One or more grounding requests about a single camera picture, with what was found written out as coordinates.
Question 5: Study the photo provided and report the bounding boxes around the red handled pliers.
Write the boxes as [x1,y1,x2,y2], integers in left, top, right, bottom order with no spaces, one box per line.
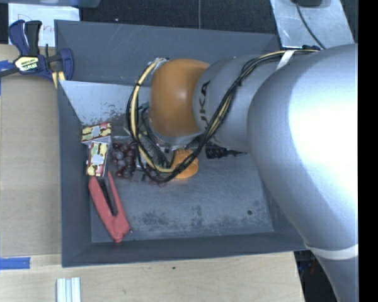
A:
[88,169,132,244]

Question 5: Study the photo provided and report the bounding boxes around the pale wood flat board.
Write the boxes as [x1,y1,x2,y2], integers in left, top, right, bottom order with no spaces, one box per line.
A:
[0,72,63,258]

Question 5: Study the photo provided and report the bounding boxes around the red and yellow printed box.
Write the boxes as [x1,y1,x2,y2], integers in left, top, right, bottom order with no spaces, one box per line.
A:
[86,141,110,178]
[81,121,113,144]

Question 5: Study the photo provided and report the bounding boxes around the orange round cup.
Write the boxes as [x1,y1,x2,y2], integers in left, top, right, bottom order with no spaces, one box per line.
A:
[171,148,199,181]

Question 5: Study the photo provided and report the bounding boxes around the grey metal bin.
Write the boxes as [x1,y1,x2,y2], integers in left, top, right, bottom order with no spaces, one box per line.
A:
[54,19,307,268]

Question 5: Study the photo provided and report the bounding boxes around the dark red grape bunch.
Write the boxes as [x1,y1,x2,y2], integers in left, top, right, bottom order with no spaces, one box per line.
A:
[109,141,169,187]

